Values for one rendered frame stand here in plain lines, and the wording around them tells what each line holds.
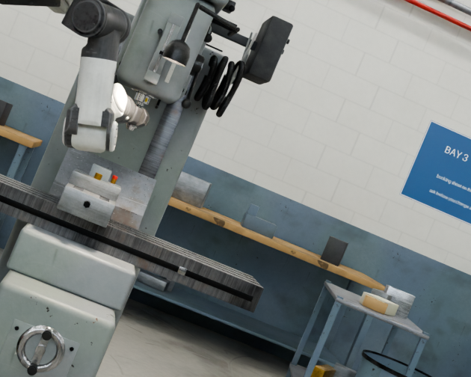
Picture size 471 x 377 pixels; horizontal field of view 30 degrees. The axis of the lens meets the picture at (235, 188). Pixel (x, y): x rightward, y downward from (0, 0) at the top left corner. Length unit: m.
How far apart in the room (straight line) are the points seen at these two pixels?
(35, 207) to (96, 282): 0.30
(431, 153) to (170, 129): 4.49
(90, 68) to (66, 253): 0.57
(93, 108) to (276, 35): 0.97
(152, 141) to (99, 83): 0.92
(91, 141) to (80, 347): 0.54
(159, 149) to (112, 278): 0.72
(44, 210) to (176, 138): 0.67
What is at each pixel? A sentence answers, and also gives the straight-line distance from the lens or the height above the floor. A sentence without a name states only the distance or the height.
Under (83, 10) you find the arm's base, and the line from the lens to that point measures 2.21.
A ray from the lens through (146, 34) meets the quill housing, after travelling 2.67.
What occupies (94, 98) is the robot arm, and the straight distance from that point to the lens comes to 2.22.
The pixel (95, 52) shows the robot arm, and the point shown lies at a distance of 2.23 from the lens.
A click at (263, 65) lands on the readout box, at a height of 1.56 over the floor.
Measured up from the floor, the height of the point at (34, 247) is 0.79.
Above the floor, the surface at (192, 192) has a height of 0.97.
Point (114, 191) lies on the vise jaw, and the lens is 2.66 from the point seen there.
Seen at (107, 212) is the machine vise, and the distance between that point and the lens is 2.55.
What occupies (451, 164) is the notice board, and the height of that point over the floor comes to 1.96.
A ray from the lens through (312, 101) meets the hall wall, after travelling 7.12.
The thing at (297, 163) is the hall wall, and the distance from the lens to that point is 7.09.
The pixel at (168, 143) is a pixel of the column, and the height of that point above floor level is 1.20.
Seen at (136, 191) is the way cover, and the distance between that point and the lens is 3.09.
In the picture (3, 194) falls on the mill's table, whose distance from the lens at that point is 2.65.
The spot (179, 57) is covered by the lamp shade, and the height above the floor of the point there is 1.42.
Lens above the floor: 1.18
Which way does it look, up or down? 1 degrees down
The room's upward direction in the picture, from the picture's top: 23 degrees clockwise
